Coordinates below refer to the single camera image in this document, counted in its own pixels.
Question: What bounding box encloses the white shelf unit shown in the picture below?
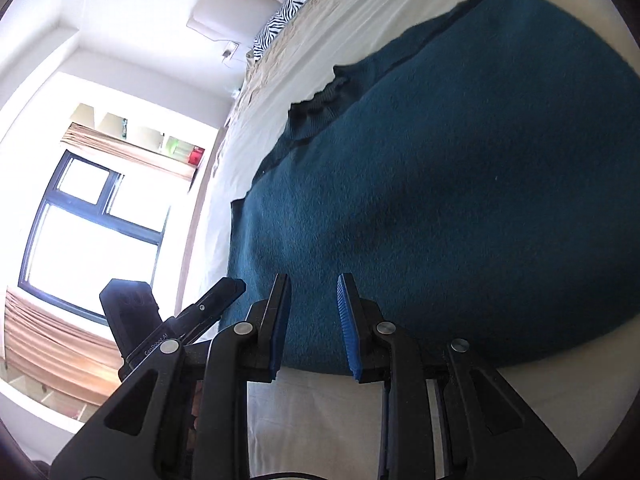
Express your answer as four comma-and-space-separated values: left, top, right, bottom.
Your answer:
5, 367, 96, 423
70, 102, 207, 168

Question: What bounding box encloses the dark teal sweater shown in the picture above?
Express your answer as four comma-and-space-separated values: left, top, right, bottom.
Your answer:
218, 0, 636, 376

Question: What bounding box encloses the bed with beige sheet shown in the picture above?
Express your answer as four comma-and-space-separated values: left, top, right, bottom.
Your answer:
175, 0, 640, 480

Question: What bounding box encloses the black framed window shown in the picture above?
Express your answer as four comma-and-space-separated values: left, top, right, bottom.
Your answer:
17, 149, 173, 326

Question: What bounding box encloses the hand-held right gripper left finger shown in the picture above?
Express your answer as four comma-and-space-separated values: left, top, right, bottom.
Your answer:
47, 273, 292, 480

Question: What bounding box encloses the beige curtain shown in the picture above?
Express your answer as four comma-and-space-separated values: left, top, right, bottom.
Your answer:
2, 285, 123, 406
60, 122, 196, 181

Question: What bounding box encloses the zebra print pillow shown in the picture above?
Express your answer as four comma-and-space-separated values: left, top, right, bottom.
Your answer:
251, 0, 319, 61

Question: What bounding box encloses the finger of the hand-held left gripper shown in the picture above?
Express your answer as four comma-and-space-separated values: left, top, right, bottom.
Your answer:
174, 276, 247, 347

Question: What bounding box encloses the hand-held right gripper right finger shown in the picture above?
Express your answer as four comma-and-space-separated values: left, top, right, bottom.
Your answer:
336, 273, 581, 480

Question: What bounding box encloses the beige padded headboard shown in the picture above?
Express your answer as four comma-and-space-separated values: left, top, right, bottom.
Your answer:
186, 0, 296, 41

